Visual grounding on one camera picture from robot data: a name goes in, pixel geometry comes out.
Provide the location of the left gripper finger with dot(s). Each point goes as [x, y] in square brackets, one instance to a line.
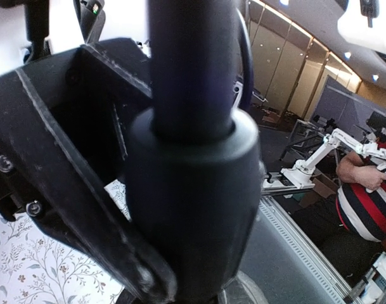
[63, 122]

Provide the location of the round stand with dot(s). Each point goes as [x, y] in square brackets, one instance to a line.
[194, 180]

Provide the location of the floral table mat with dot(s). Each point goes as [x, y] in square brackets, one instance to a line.
[37, 269]

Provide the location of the person in striped shirt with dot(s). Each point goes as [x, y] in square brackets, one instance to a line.
[352, 222]

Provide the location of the front aluminium rail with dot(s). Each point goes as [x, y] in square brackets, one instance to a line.
[285, 264]

